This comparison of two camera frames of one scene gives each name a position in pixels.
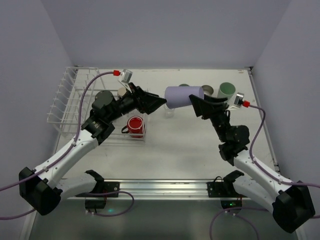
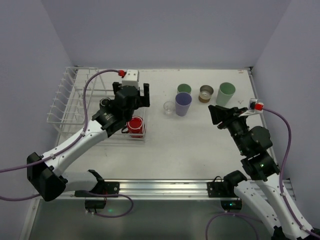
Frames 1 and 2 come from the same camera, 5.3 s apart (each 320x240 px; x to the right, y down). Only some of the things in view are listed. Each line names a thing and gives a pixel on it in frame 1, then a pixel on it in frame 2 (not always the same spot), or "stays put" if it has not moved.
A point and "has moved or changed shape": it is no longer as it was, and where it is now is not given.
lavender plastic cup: x=178 y=96 has moved or changed shape
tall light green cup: x=227 y=90 stays put
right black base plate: x=230 y=198 stays put
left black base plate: x=108 y=187 stays put
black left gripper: x=139 y=99 → x=145 y=99
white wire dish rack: x=72 y=103 stays put
